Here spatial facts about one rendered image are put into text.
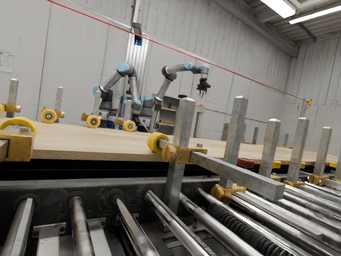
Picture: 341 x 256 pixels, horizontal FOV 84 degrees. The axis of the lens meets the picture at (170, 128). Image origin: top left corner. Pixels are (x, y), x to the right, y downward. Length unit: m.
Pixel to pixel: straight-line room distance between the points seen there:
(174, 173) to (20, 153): 0.36
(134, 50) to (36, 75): 2.07
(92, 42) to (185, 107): 3.92
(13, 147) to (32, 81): 3.73
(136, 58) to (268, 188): 2.40
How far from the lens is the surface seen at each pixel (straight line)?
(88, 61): 4.29
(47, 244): 0.54
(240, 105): 0.71
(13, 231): 0.46
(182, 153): 0.55
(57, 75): 4.18
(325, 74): 9.35
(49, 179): 0.71
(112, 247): 0.57
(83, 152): 0.66
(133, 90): 2.22
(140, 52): 2.66
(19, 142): 0.45
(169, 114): 4.98
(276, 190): 0.41
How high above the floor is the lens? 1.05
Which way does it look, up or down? 3 degrees down
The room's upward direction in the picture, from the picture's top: 9 degrees clockwise
